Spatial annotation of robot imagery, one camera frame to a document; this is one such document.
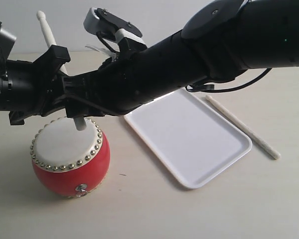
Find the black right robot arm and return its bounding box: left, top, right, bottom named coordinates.
left=63, top=0, right=299, bottom=118

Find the white plastic tray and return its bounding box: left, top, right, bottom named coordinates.
left=124, top=89, right=253, bottom=189

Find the black camera cable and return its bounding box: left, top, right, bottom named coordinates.
left=185, top=67, right=274, bottom=93

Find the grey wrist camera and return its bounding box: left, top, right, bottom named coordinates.
left=0, top=21, right=16, bottom=60
left=83, top=7, right=145, bottom=44

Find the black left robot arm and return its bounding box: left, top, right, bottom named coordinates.
left=0, top=21, right=70, bottom=125

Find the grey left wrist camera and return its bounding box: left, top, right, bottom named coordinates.
left=0, top=21, right=16, bottom=60

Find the white drumstick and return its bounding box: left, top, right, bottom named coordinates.
left=205, top=95, right=281, bottom=160
left=36, top=10, right=86, bottom=131

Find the small red drum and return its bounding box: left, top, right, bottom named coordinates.
left=30, top=118, right=111, bottom=198

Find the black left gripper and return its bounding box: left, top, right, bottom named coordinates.
left=8, top=45, right=70, bottom=125

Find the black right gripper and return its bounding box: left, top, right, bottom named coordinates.
left=62, top=67, right=130, bottom=119

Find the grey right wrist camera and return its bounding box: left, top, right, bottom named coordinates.
left=83, top=7, right=145, bottom=44

